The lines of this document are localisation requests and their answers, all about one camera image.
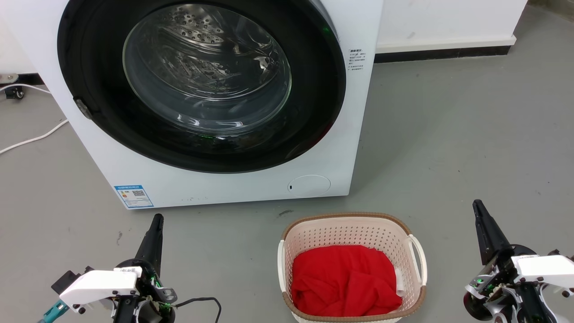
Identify red garment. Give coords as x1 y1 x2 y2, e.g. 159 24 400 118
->
291 244 403 317

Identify white power cable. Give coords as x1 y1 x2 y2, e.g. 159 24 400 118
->
0 84 70 155

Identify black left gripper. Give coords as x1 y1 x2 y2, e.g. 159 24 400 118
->
111 214 178 323

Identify blue energy label sticker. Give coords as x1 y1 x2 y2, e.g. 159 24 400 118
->
113 184 154 209

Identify round white filter cover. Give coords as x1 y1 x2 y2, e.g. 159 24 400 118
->
287 175 331 197

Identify black round washer door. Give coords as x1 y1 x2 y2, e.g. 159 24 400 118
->
57 0 347 174

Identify white cloth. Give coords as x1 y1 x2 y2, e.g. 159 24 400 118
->
394 267 407 297

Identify teal cable connector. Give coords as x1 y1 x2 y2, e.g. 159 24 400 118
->
38 300 70 323

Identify white text warning sticker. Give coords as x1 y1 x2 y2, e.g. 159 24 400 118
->
348 48 365 72

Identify thin black left gripper cable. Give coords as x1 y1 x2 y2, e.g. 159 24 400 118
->
174 297 222 323

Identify cream plastic laundry basket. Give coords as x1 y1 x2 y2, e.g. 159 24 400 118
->
277 212 428 323

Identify white front-load washing machine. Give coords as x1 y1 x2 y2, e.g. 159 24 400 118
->
0 0 385 210

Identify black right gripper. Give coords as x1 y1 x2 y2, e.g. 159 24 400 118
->
463 200 566 323

